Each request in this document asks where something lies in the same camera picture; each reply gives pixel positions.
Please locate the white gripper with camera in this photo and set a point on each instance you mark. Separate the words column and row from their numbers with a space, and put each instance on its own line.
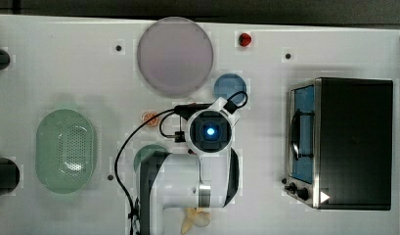
column 211, row 131

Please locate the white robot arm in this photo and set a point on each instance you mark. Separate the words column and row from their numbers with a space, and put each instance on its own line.
column 205, row 177

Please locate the green oval strainer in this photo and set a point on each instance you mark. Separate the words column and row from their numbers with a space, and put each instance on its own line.
column 65, row 151

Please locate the blue bowl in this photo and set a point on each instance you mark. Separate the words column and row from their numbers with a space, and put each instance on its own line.
column 227, row 85

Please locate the green cup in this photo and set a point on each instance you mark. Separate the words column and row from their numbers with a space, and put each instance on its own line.
column 147, row 151

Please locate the orange slice toy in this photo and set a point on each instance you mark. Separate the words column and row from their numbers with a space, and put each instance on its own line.
column 150, row 118

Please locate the round lilac plate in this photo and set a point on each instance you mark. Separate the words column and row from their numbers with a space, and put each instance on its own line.
column 175, row 56

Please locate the yellow banana peel toy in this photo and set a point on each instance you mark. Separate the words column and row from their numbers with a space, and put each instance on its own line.
column 194, row 216

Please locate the red strawberry toy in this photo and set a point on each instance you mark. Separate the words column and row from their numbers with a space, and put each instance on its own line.
column 244, row 39

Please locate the black toaster oven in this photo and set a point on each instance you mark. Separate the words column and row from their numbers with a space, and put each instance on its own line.
column 340, row 144

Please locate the black cylinder post lower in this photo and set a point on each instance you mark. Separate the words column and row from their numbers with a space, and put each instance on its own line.
column 9, row 176

